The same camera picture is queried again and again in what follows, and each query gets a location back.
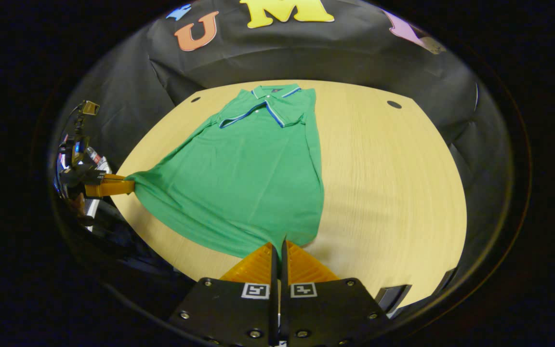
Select dark grey bar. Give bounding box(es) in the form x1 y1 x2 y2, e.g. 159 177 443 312
375 284 412 316

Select person's dark trousers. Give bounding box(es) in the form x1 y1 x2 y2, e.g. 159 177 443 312
87 200 201 290

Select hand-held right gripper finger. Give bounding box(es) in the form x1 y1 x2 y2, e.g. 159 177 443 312
168 242 279 347
280 239 392 347

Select green T-shirt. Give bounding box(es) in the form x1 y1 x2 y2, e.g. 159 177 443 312
126 83 325 261

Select black backdrop cloth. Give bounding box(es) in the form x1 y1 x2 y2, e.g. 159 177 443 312
58 0 512 232

